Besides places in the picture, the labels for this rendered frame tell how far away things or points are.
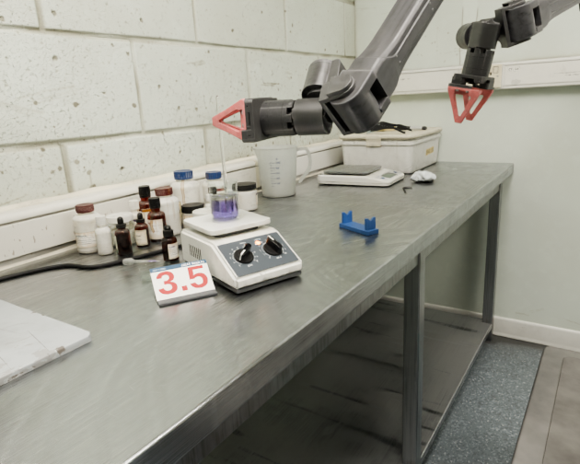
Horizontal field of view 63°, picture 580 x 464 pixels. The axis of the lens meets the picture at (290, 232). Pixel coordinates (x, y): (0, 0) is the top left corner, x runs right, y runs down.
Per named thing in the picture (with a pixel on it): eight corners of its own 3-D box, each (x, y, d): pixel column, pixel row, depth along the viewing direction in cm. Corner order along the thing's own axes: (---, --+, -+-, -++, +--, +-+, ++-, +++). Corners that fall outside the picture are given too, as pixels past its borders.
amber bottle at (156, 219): (157, 237, 108) (152, 195, 106) (171, 238, 107) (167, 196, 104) (146, 242, 105) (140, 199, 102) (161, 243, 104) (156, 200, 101)
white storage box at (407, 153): (443, 161, 201) (444, 126, 198) (412, 175, 172) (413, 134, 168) (375, 160, 218) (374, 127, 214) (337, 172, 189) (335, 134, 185)
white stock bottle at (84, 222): (79, 249, 103) (71, 203, 101) (106, 245, 105) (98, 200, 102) (76, 255, 98) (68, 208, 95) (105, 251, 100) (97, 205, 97)
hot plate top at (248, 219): (272, 223, 84) (272, 217, 83) (211, 237, 77) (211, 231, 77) (238, 212, 93) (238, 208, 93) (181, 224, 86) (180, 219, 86)
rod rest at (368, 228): (379, 233, 102) (379, 216, 101) (366, 236, 100) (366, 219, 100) (350, 225, 110) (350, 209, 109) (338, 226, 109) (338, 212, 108)
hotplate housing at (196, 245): (304, 275, 80) (302, 229, 78) (236, 296, 73) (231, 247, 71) (238, 248, 97) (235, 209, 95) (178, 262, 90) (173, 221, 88)
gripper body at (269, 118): (240, 99, 73) (285, 96, 70) (267, 98, 82) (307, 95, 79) (244, 142, 75) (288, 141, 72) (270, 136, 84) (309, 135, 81)
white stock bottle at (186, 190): (203, 216, 126) (198, 168, 123) (202, 223, 119) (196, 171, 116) (176, 218, 126) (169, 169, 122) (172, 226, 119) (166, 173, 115)
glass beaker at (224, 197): (213, 219, 87) (208, 175, 84) (242, 217, 87) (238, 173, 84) (207, 227, 81) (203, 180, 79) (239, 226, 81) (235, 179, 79)
